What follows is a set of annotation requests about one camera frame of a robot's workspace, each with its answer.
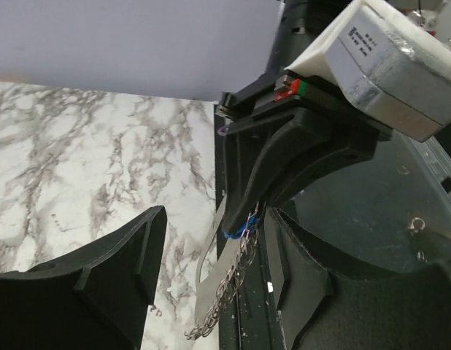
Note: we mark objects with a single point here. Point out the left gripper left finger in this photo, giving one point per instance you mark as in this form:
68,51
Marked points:
95,297

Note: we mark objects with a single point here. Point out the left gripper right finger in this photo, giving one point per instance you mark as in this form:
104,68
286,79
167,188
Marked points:
328,299

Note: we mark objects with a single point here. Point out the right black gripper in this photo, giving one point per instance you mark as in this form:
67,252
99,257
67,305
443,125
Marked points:
288,131

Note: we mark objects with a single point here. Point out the blue tagged key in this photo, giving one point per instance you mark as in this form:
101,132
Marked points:
248,225

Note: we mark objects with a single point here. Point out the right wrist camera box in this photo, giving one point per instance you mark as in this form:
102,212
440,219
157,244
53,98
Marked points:
386,66

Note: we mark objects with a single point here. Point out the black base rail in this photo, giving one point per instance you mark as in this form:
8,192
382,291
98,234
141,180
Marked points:
251,321

